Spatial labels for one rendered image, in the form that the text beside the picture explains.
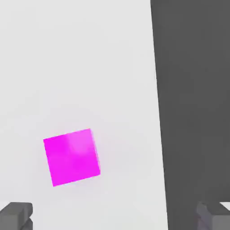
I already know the small magenta cube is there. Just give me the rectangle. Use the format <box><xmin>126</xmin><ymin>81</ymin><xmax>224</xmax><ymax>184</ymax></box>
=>
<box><xmin>43</xmin><ymin>128</ymin><xmax>101</xmax><ymax>187</ymax></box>

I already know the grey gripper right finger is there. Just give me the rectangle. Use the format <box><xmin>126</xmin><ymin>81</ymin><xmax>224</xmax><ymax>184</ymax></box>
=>
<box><xmin>196</xmin><ymin>201</ymin><xmax>230</xmax><ymax>230</ymax></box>

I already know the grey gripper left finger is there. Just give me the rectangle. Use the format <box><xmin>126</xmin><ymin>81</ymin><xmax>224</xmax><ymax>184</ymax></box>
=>
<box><xmin>0</xmin><ymin>202</ymin><xmax>34</xmax><ymax>230</ymax></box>

